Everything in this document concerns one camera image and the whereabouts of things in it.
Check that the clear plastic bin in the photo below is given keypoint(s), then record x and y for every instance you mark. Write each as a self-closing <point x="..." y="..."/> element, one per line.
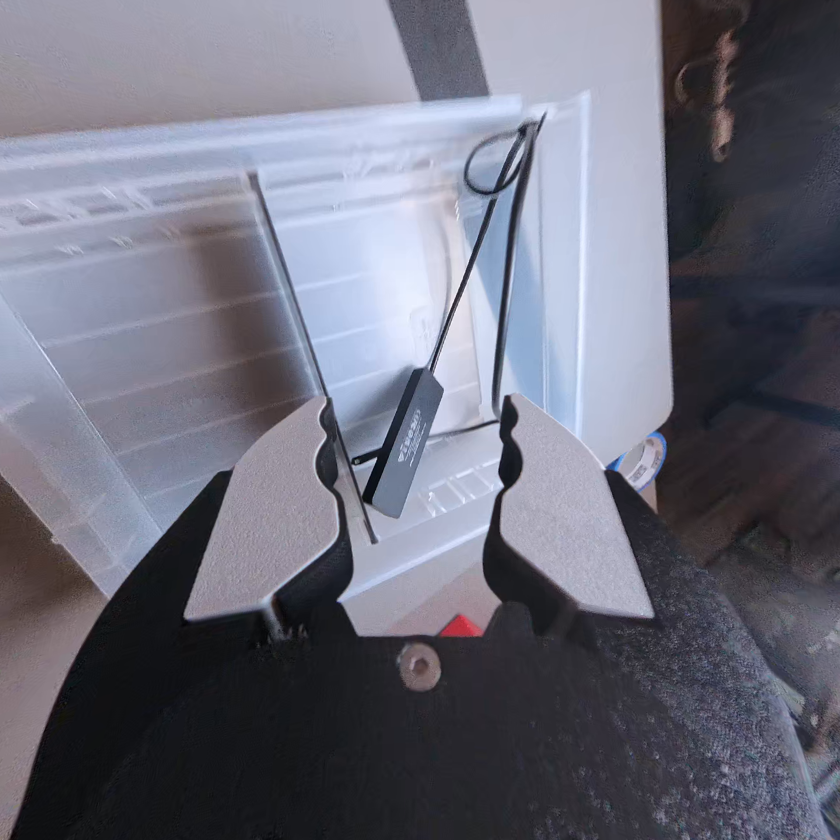
<point x="164" y="328"/>

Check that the black bin divider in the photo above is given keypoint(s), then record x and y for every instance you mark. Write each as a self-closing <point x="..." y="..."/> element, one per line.
<point x="317" y="367"/>

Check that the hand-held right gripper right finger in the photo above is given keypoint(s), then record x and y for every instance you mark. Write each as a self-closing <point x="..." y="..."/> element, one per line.
<point x="571" y="525"/>

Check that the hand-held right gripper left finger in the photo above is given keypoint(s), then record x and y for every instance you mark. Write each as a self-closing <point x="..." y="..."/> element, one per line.
<point x="262" y="525"/>

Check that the blue tape roll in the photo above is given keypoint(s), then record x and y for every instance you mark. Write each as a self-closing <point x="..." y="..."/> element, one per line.
<point x="640" y="459"/>

